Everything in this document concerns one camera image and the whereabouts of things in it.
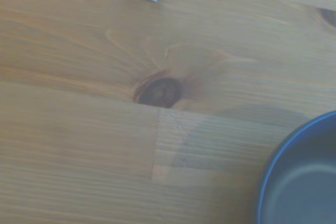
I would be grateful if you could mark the blue bowl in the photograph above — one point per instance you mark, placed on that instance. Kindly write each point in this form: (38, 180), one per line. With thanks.
(302, 182)

